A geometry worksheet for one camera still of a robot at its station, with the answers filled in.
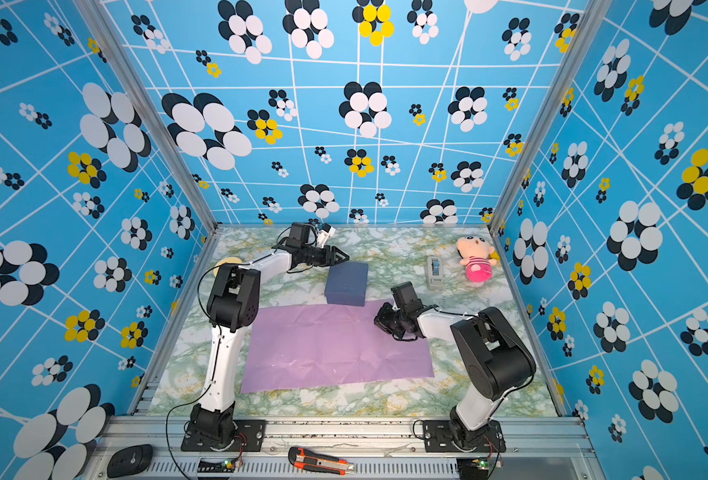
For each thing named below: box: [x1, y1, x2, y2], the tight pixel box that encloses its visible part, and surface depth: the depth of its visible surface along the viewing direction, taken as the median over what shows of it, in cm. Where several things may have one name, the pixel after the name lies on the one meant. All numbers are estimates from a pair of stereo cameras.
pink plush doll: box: [456, 235, 497, 283], surface depth 105 cm
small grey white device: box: [427, 255, 444, 291], surface depth 104 cm
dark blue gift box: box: [324, 262, 368, 307], surface depth 99 cm
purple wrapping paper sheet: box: [241, 299, 435, 394], surface depth 89 cm
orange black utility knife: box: [288, 446, 355, 476], surface depth 71 cm
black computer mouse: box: [107, 444, 153, 478], surface depth 70 cm
